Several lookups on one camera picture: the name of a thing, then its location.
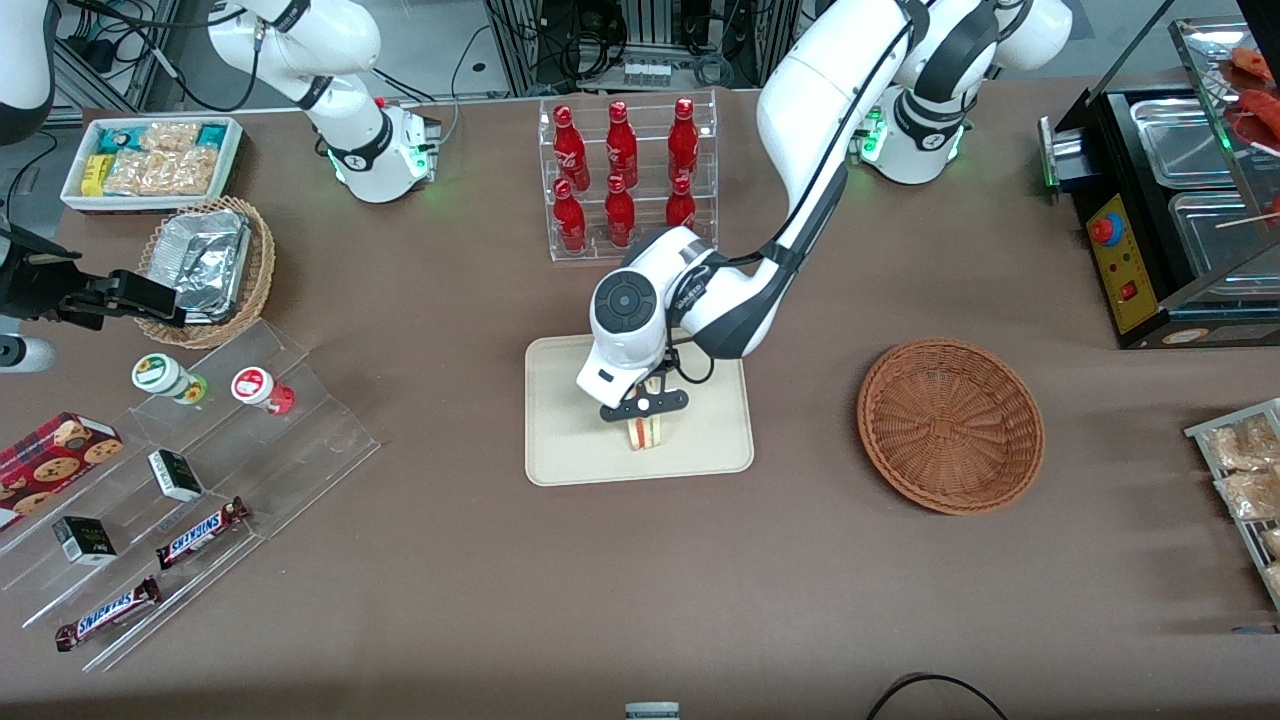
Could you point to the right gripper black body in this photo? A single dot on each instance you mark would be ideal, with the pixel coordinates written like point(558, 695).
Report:
point(42, 287)

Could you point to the triangle sandwich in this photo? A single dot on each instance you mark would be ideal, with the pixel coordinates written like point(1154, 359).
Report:
point(645, 435)

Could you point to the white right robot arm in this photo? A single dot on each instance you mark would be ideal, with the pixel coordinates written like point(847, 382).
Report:
point(370, 150)

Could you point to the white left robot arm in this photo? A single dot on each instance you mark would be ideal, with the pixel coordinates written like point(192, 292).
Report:
point(820, 100)

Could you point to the cream plastic tray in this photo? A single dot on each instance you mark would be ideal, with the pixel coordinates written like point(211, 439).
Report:
point(570, 440)

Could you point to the light wicker basket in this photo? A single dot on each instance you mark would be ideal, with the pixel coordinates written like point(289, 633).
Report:
point(255, 290)

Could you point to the brown wicker basket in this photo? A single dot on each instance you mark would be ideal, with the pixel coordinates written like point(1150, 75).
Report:
point(950, 425)

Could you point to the aluminium foil container stack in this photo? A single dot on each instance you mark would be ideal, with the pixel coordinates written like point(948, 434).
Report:
point(205, 260)

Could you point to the green lid sunflower jar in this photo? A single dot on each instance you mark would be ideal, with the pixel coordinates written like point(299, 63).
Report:
point(165, 375)

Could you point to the white snack bin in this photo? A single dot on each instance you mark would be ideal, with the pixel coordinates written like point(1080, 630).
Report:
point(75, 200)

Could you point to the yellow snack packet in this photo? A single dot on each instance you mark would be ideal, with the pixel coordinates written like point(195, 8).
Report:
point(95, 175)

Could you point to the clear cracker snack pack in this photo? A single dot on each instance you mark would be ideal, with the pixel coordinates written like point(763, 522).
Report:
point(1274, 580)
point(170, 135)
point(1245, 445)
point(1255, 495)
point(1272, 542)
point(160, 172)

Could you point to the red lid jar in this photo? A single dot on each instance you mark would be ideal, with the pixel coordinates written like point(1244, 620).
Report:
point(255, 388)

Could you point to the teal snack packet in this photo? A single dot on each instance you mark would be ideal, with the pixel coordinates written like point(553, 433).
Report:
point(212, 135)
point(115, 140)

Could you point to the clear acrylic bottle rack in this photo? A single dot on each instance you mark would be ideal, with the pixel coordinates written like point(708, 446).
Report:
point(650, 250)

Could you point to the red cookie box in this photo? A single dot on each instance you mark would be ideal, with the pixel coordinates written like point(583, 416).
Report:
point(55, 460)

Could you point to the small black carton box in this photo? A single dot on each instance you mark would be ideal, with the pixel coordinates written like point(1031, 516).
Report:
point(83, 540)
point(175, 475)

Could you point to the red cola bottle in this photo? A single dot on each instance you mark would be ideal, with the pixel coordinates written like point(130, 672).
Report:
point(570, 145)
point(619, 212)
point(683, 140)
point(621, 145)
point(570, 218)
point(681, 205)

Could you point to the clear acrylic stepped shelf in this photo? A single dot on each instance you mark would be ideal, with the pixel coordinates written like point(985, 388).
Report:
point(300, 450)

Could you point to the Snickers chocolate bar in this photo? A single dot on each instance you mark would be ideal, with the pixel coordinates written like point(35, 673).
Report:
point(200, 533)
point(108, 612)

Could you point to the white terminal block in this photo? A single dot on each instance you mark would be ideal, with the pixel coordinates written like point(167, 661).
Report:
point(645, 72)

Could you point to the black food warmer machine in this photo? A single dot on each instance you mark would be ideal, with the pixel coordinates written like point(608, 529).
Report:
point(1130, 260)

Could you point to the grey snack display rack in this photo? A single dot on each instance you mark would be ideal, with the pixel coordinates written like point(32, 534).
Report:
point(1200, 432)

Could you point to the steel food pan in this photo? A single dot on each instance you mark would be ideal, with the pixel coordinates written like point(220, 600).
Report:
point(1225, 245)
point(1180, 140)

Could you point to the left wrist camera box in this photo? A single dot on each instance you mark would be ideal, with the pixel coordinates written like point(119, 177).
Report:
point(630, 375)

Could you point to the grey metal bracket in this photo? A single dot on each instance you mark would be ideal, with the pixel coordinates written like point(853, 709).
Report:
point(652, 712)

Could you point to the aluminium frame rack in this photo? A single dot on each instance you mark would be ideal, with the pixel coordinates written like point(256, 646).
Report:
point(520, 50)

